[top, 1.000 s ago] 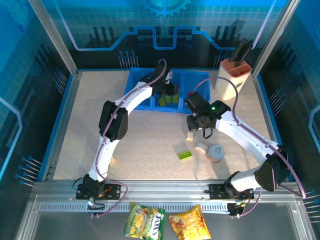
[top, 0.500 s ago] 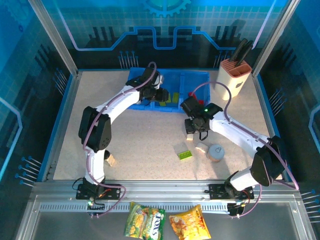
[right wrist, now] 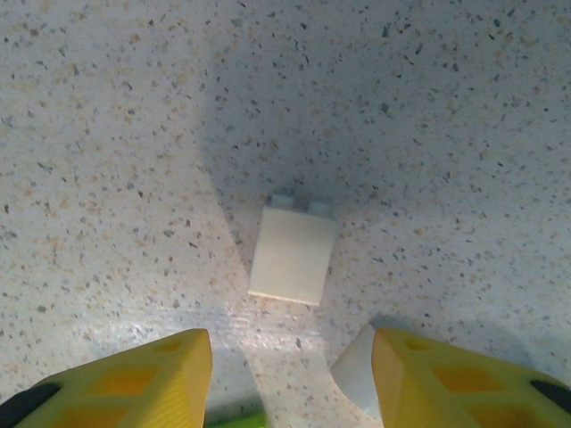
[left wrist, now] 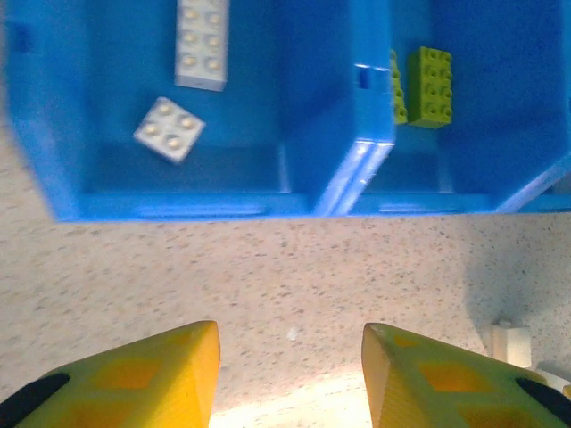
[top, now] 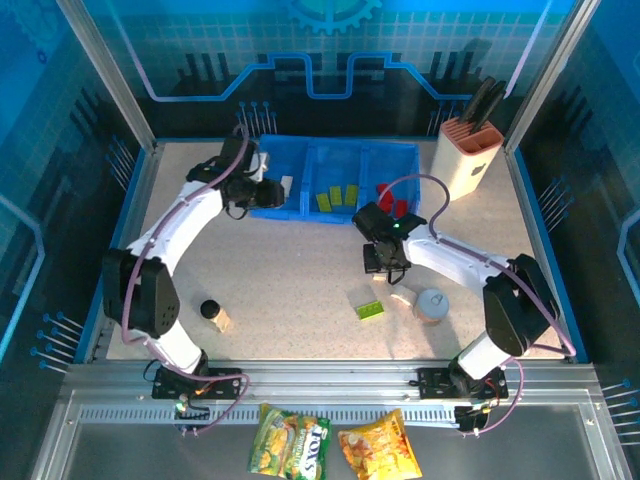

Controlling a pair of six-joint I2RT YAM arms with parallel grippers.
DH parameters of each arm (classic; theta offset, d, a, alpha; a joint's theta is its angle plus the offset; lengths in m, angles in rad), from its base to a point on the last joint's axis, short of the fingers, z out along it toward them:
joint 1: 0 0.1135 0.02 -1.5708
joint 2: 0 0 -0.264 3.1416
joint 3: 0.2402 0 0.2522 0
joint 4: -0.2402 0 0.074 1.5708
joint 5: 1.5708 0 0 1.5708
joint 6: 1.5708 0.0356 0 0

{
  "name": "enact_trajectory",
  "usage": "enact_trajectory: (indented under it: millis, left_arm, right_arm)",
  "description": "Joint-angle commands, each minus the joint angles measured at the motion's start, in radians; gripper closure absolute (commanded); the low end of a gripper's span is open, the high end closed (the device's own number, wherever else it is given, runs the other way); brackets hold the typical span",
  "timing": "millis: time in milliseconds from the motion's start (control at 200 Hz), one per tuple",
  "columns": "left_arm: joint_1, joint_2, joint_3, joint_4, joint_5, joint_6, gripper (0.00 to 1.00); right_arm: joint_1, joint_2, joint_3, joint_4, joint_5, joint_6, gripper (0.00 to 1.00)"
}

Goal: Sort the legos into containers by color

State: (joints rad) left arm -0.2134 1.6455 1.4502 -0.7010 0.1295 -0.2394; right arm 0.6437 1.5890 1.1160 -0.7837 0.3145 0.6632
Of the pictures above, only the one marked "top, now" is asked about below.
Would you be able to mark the green lego brick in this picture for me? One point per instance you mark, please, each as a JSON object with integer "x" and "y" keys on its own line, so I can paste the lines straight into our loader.
{"x": 370, "y": 310}
{"x": 324, "y": 202}
{"x": 351, "y": 195}

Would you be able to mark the red square lego brick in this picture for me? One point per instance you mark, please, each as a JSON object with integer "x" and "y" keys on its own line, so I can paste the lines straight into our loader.
{"x": 384, "y": 189}

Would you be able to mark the yellow-green packets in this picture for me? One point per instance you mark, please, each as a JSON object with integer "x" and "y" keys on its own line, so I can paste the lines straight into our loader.
{"x": 336, "y": 195}

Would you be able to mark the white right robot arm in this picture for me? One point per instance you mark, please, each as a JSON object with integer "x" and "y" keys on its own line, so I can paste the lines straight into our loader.
{"x": 450, "y": 255}

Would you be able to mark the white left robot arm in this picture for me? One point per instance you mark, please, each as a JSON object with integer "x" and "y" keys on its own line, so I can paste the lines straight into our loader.
{"x": 165, "y": 225}

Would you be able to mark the beige bread piece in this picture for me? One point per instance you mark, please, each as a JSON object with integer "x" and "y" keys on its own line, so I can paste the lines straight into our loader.
{"x": 403, "y": 296}

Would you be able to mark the grey tin can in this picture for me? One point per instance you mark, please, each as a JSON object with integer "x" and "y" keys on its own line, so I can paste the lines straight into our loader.
{"x": 432, "y": 305}

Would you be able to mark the blue plastic divided bin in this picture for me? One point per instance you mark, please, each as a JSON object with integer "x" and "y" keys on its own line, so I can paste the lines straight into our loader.
{"x": 335, "y": 170}

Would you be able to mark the white knife block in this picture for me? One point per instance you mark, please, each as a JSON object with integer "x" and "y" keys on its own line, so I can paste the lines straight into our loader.
{"x": 465, "y": 160}

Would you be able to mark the beige bottle with black cap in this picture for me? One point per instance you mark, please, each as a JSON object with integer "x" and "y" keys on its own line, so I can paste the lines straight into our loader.
{"x": 217, "y": 316}

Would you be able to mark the yellow snack bag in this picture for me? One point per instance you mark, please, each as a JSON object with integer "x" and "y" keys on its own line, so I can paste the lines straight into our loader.
{"x": 379, "y": 445}

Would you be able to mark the green snack bag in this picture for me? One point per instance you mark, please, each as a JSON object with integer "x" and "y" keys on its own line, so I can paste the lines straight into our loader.
{"x": 290, "y": 442}

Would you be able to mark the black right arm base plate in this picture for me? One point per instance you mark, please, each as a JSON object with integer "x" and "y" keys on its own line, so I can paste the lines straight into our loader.
{"x": 435, "y": 382}

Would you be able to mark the aluminium front rail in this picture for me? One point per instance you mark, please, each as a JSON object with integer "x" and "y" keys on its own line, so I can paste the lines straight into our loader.
{"x": 325, "y": 377}

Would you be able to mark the aluminium frame post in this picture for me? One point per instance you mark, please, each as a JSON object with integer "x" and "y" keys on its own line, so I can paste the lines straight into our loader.
{"x": 107, "y": 75}
{"x": 547, "y": 75}

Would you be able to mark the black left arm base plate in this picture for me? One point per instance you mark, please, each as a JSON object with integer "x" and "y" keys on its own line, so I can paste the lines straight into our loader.
{"x": 220, "y": 382}

